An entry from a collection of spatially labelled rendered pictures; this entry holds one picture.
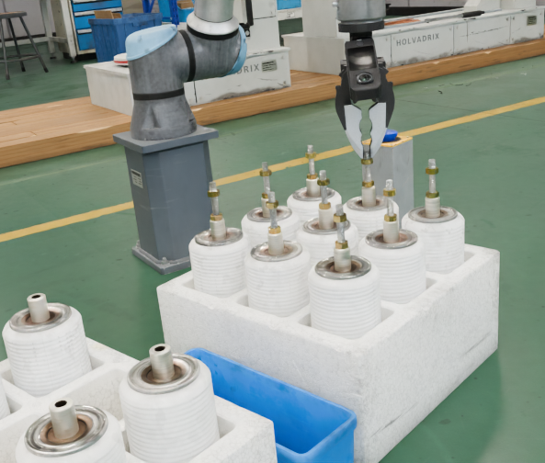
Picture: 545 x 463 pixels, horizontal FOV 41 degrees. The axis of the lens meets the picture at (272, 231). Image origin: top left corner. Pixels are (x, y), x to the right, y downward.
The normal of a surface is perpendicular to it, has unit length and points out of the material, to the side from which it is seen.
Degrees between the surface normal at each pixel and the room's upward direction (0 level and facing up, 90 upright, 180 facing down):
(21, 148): 90
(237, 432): 0
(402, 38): 90
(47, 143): 90
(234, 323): 90
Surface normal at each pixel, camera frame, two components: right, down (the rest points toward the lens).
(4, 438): 0.75, 0.17
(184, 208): 0.53, 0.25
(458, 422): -0.09, -0.93
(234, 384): -0.68, 0.28
